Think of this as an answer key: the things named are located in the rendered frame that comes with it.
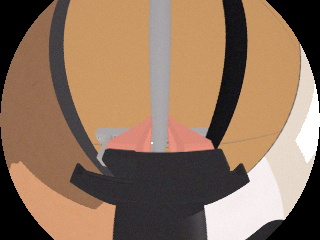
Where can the large brown wooden panel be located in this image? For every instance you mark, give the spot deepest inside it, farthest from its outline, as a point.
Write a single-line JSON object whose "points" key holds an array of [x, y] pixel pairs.
{"points": [[99, 63]]}

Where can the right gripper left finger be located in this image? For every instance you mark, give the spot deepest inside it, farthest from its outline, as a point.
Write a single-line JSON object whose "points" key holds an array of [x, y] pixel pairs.
{"points": [[134, 138]]}

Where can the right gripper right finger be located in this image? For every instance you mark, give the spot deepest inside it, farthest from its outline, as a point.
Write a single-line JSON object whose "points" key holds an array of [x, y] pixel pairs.
{"points": [[186, 139]]}

